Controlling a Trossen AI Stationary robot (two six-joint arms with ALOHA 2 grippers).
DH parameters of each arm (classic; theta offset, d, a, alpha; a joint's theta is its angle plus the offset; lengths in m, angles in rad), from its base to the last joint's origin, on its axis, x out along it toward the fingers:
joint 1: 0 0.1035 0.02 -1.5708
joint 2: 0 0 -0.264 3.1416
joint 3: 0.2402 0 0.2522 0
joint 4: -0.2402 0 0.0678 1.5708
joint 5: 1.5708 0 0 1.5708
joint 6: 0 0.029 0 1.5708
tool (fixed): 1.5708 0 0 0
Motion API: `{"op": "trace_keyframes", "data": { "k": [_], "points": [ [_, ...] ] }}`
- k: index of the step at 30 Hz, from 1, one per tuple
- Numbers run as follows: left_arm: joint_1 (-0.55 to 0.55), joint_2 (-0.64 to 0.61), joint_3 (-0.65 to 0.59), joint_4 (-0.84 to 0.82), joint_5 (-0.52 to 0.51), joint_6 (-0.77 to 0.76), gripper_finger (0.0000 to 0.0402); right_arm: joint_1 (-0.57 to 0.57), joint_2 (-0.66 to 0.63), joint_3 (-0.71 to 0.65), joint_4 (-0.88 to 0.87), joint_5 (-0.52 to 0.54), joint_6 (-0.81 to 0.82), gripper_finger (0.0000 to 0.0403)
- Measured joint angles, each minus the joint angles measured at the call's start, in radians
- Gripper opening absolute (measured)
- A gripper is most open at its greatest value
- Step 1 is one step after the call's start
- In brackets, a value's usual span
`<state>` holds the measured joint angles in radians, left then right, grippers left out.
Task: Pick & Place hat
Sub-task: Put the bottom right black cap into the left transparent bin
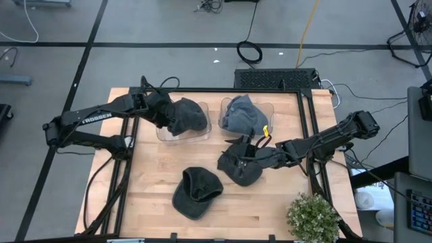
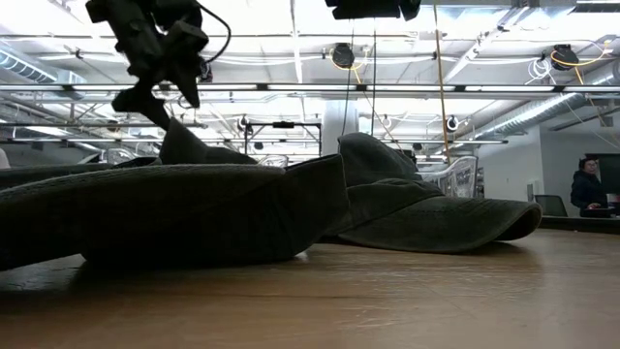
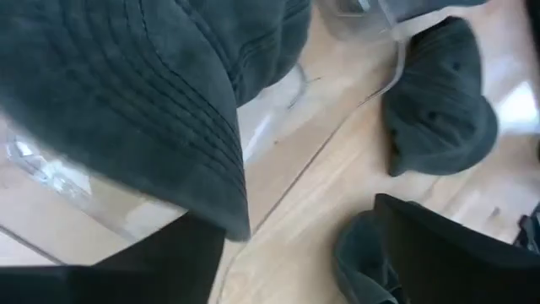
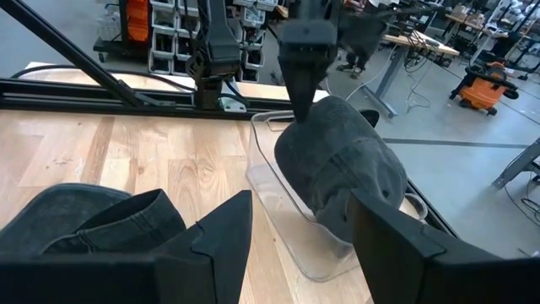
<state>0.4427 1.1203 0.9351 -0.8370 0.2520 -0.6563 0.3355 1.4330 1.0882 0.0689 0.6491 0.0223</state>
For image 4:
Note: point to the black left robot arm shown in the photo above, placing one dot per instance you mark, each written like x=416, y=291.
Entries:
x=219, y=42

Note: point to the clear plastic bin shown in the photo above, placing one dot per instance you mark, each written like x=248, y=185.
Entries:
x=295, y=236

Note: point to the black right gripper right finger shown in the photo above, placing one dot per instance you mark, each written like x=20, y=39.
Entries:
x=401, y=262

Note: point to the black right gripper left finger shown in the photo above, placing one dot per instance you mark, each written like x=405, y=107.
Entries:
x=219, y=262

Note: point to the charcoal baseball cap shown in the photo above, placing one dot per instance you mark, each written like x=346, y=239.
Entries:
x=337, y=160

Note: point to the wooden desk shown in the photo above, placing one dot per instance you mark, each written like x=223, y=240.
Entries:
x=422, y=42

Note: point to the grey table leg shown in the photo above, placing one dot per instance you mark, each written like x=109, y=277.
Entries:
x=519, y=164

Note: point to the black aluminium table frame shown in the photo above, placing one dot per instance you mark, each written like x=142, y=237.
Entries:
x=63, y=95

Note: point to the parts bin shelf rack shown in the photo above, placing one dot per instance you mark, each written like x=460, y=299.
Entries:
x=164, y=42

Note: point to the black baseball cap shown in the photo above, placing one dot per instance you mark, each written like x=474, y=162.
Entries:
x=63, y=219

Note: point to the orange shop vacuum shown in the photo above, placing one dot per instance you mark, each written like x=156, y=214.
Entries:
x=481, y=90

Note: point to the person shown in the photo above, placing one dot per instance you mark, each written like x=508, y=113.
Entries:
x=363, y=38

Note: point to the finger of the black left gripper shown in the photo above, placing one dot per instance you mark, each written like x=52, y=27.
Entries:
x=371, y=116
x=303, y=88

